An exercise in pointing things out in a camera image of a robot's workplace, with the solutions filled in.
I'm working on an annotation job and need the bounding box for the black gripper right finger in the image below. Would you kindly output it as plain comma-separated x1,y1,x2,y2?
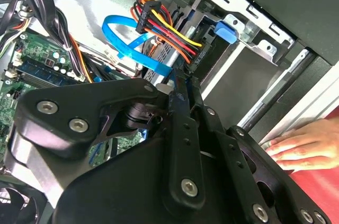
182,71,332,224

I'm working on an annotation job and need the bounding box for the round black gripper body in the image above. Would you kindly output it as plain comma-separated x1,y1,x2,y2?
51,133,255,224

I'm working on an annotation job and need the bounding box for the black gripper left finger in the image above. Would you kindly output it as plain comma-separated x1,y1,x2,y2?
10,68,207,211

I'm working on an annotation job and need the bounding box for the blue data wire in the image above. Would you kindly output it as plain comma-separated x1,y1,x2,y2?
102,14,174,76

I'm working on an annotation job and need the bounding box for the hard disk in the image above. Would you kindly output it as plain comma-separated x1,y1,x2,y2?
140,12,239,87

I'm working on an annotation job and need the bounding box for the orange red power wire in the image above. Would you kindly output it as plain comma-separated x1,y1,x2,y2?
129,0,212,73

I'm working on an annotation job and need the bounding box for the person's right hand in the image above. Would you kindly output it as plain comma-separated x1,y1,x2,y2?
264,118,339,172

